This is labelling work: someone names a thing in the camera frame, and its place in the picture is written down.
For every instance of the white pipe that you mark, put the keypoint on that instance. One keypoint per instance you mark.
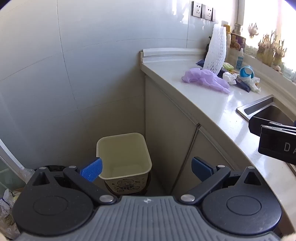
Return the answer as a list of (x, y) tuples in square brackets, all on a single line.
[(241, 11)]

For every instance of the yellow-green wrapper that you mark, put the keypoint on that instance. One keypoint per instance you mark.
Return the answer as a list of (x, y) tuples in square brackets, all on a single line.
[(228, 66)]

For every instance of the dark blue snack packet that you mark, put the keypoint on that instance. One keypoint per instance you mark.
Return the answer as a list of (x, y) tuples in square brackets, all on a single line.
[(242, 86)]

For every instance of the white backsplash strip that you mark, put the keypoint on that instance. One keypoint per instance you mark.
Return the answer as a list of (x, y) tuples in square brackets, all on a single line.
[(171, 54)]

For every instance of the hanging garlic bunch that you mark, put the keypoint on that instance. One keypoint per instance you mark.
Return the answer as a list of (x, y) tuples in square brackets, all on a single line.
[(252, 30)]

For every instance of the row of sprouted garlic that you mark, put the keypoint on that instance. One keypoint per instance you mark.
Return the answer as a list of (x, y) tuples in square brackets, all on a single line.
[(270, 49)]

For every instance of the beige cabinet door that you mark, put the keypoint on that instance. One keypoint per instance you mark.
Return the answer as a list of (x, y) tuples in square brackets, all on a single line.
[(208, 150), (171, 129)]

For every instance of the stainless steel sink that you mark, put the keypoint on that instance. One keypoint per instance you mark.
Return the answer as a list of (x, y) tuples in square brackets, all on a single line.
[(266, 109)]

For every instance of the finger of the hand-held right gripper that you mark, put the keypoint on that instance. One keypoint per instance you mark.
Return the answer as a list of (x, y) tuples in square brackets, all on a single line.
[(254, 126)]

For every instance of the white foam net sleeve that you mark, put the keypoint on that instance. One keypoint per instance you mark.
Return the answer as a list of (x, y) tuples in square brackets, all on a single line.
[(216, 48)]

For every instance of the black plastic bag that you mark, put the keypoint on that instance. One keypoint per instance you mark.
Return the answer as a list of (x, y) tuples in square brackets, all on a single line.
[(55, 167)]

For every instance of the brown bottle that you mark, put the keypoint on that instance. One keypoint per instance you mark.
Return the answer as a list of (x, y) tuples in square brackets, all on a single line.
[(237, 29)]

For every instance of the glass door frame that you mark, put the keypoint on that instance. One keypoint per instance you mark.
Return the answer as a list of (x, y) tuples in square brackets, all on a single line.
[(9, 157)]

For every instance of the crumpled white tissue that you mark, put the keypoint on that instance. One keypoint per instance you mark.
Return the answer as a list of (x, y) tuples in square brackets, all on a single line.
[(230, 77), (254, 83)]

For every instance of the cream plastic waste bin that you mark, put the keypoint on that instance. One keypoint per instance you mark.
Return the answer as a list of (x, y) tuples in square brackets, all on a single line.
[(124, 150)]

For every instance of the small dark blue wrapper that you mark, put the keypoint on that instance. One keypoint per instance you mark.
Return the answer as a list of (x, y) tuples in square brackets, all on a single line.
[(200, 62)]

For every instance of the purple rubber glove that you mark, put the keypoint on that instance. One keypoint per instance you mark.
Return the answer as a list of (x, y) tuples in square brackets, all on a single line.
[(203, 77)]

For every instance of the clear plastic bag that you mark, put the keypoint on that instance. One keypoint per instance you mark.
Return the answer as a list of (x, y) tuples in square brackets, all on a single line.
[(9, 208)]

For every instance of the grey wall socket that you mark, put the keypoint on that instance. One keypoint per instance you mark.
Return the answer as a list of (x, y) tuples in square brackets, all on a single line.
[(197, 8), (207, 11)]

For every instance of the yellow cap bottle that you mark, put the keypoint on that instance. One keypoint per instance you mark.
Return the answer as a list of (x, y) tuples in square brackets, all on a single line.
[(228, 37)]

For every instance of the small blue label bottle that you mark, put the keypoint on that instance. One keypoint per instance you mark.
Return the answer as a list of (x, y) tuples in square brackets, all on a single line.
[(240, 59)]

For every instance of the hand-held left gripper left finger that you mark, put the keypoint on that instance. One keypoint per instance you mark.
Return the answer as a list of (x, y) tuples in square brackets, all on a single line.
[(92, 170)]

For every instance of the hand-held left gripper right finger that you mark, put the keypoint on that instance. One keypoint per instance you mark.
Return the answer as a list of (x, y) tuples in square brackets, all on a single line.
[(201, 169)]

